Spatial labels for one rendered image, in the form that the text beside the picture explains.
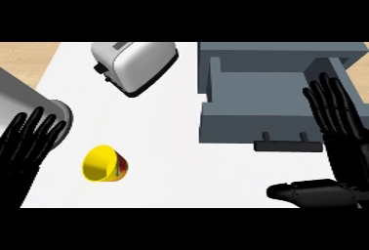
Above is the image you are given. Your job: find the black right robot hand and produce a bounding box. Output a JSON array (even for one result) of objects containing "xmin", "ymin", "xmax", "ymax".
[{"xmin": 265, "ymin": 71, "xmax": 369, "ymax": 209}]

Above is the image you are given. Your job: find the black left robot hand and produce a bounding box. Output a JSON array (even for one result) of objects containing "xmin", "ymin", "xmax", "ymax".
[{"xmin": 0, "ymin": 106, "xmax": 67, "ymax": 209}]

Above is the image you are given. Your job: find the yellow cup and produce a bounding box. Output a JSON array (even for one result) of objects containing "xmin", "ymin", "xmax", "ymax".
[{"xmin": 81, "ymin": 145, "xmax": 129, "ymax": 183}]

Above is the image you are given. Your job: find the grey open drawer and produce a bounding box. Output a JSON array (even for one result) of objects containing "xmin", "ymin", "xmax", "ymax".
[{"xmin": 199, "ymin": 56, "xmax": 369, "ymax": 145}]

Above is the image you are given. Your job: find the grey metal appliance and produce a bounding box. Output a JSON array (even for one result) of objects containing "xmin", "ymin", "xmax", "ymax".
[{"xmin": 0, "ymin": 67, "xmax": 75, "ymax": 151}]

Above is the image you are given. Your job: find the grey cabinet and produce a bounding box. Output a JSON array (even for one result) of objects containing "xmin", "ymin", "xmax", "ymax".
[{"xmin": 197, "ymin": 42, "xmax": 369, "ymax": 103}]

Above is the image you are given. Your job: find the silver toaster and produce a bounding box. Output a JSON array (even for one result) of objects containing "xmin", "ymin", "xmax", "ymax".
[{"xmin": 89, "ymin": 42, "xmax": 180, "ymax": 99}]

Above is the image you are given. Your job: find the dark drawer handle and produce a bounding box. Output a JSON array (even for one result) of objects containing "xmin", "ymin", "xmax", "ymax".
[{"xmin": 252, "ymin": 131, "xmax": 324, "ymax": 153}]

